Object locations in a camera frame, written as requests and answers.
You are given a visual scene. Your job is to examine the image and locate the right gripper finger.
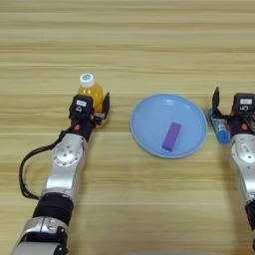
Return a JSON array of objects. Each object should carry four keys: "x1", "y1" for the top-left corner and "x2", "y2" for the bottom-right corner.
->
[{"x1": 211, "y1": 87, "x2": 221, "y2": 117}]

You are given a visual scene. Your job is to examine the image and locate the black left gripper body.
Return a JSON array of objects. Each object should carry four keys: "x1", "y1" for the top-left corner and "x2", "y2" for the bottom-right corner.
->
[{"x1": 69, "y1": 112, "x2": 108, "y2": 141}]

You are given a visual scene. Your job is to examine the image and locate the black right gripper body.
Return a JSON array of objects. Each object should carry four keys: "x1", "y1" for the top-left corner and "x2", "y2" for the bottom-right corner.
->
[{"x1": 217, "y1": 111, "x2": 255, "y2": 136}]

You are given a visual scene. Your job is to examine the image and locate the orange juice bottle white cap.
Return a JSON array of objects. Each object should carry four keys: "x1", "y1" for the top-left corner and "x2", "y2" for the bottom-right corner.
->
[{"x1": 77, "y1": 73, "x2": 106, "y2": 113}]

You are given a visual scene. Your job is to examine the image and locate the purple rectangular block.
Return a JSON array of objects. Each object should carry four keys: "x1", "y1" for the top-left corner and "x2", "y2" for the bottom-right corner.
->
[{"x1": 161, "y1": 121, "x2": 183, "y2": 153}]

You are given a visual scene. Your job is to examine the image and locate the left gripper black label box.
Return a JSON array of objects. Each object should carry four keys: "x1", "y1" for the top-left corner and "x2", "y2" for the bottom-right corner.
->
[{"x1": 70, "y1": 95, "x2": 95, "y2": 116}]

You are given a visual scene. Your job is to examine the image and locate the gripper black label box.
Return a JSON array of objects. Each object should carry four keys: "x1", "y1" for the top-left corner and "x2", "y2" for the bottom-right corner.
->
[
  {"x1": 70, "y1": 95, "x2": 95, "y2": 116},
  {"x1": 232, "y1": 93, "x2": 255, "y2": 113}
]

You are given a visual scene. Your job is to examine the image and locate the blue glue stick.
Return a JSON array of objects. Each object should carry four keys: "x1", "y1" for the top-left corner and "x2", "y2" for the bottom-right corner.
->
[{"x1": 207, "y1": 108, "x2": 231, "y2": 144}]

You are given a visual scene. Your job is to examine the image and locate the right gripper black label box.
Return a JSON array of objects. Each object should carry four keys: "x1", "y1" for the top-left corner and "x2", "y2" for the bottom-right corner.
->
[{"x1": 232, "y1": 93, "x2": 255, "y2": 113}]

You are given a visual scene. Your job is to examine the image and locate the light blue round plate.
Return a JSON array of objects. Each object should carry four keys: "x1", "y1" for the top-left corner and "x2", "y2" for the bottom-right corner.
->
[{"x1": 129, "y1": 93, "x2": 209, "y2": 159}]

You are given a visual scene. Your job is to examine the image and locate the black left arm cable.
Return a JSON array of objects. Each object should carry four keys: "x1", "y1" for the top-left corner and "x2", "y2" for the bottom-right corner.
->
[{"x1": 18, "y1": 127, "x2": 73, "y2": 201}]

